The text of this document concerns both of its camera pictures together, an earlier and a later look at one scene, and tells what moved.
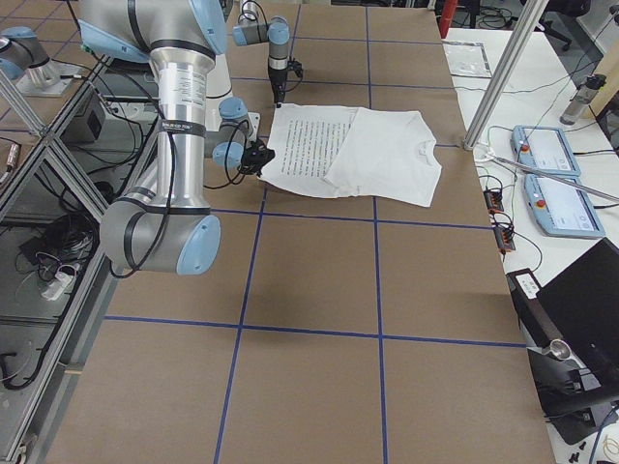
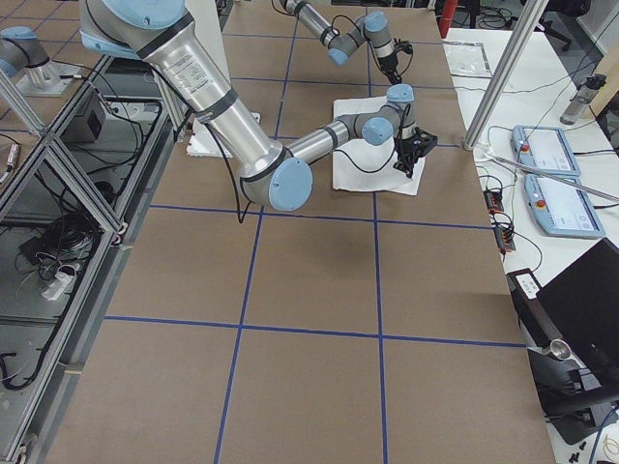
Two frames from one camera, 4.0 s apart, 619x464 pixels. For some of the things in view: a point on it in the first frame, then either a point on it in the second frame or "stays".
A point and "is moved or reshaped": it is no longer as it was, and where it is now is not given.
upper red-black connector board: x=493 y=200 stays
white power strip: x=61 y=284 stays
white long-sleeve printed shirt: x=341 y=151 is moved or reshaped
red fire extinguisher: x=447 y=16 stays
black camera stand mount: x=560 y=377 stays
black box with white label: x=534 y=311 stays
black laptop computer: x=582 y=307 stays
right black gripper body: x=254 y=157 -> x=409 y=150
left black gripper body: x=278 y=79 -> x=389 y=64
